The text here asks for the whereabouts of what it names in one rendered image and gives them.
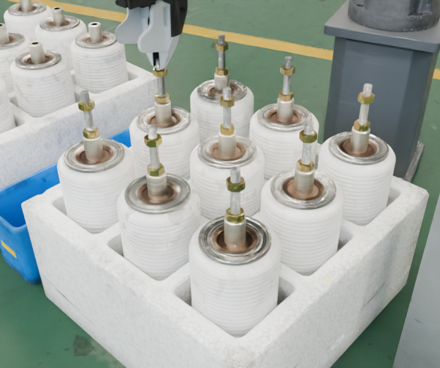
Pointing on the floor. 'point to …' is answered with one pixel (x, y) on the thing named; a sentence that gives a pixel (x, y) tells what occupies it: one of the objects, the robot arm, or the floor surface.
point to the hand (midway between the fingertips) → (161, 55)
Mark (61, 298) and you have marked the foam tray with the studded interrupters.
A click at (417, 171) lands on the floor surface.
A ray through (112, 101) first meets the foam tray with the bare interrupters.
